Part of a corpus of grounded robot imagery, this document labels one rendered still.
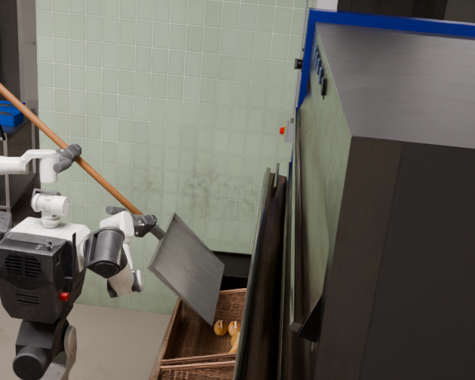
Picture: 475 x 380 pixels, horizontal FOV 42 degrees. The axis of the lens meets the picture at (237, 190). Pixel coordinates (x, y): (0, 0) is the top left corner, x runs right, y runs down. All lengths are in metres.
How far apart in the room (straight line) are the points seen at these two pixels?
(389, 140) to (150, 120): 3.02
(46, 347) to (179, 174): 1.92
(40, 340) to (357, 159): 1.58
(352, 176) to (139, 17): 2.94
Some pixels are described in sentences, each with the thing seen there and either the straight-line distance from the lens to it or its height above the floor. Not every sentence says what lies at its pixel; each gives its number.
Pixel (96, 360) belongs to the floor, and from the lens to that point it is 3.95.
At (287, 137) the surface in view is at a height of 1.44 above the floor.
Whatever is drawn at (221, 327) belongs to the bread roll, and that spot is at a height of 0.64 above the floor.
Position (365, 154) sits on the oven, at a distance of 0.92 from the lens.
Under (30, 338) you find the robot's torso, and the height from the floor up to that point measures 1.05.
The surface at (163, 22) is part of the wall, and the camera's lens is 3.74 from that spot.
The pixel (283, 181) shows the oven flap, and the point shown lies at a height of 1.40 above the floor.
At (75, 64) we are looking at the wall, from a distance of 3.92.
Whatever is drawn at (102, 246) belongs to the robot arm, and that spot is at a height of 1.39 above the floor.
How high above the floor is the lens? 2.33
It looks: 20 degrees down
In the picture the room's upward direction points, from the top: 5 degrees clockwise
